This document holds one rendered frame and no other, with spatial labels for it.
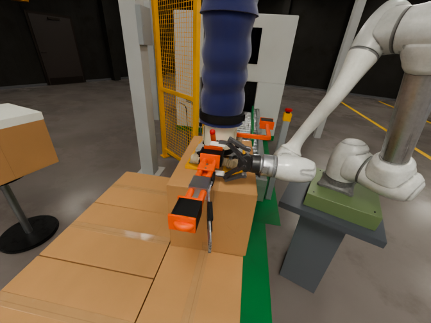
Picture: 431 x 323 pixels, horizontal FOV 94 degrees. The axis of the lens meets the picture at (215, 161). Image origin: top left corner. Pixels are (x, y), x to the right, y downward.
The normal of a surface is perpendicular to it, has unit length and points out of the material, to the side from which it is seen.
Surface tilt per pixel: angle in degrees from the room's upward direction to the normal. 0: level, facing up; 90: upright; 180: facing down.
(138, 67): 90
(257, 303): 0
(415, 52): 118
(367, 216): 90
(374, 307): 0
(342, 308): 0
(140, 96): 90
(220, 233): 90
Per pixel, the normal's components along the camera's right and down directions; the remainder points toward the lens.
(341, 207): -0.52, 0.39
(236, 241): -0.11, 0.47
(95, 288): 0.06, -0.87
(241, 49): 0.57, 0.21
